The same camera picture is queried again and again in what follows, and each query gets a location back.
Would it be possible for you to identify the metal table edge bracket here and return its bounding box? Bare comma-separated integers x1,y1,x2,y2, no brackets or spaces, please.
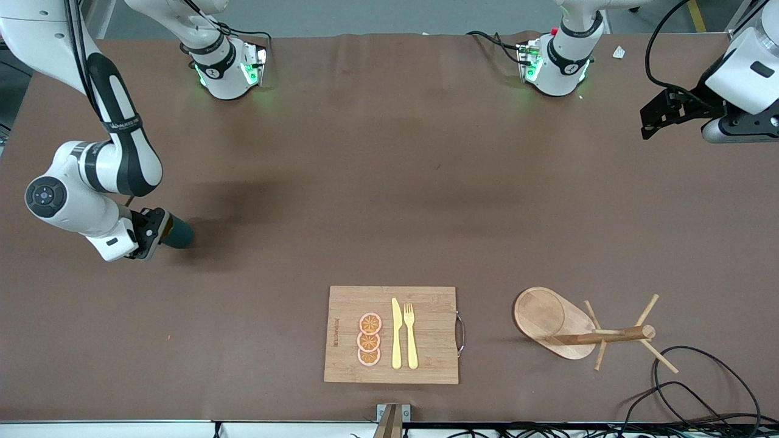
376,403,411,423

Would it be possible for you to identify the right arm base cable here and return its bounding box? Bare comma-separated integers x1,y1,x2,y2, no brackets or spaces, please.
189,0,273,58

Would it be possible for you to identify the brown wooden bar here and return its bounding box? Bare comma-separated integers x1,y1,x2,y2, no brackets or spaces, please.
372,405,403,438

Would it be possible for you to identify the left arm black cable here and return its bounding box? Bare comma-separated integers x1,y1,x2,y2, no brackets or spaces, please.
644,0,731,107

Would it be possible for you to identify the brown table mat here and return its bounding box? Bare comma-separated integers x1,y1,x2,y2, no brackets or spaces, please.
0,32,779,423

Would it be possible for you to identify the aluminium frame profile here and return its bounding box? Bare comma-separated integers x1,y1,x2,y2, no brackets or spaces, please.
724,0,767,34

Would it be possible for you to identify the black looped cable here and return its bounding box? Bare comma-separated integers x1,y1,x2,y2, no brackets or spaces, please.
621,381,731,426
652,346,764,426

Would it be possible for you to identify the teal cup yellow inside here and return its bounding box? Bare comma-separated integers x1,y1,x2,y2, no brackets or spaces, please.
161,214,195,249

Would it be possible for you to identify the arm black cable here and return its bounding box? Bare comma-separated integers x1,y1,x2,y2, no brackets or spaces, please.
64,0,107,122
644,0,731,107

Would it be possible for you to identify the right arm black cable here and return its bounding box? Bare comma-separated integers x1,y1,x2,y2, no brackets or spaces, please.
64,0,107,122

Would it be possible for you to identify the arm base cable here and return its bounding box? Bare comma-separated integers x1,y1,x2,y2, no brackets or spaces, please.
467,30,527,64
189,0,273,58

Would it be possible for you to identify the yellow toy knife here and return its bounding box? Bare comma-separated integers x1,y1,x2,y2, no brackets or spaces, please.
391,297,403,370

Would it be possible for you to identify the left arm base cable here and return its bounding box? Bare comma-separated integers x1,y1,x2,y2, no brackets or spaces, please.
467,30,527,64

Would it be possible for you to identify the yellow toy fork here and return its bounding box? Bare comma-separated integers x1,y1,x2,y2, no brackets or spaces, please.
403,303,419,370

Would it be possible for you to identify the wooden mug tree stand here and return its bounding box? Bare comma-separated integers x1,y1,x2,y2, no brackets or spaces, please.
513,286,679,374

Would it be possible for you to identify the bamboo cutting board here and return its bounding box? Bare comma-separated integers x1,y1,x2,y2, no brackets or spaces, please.
324,286,459,385

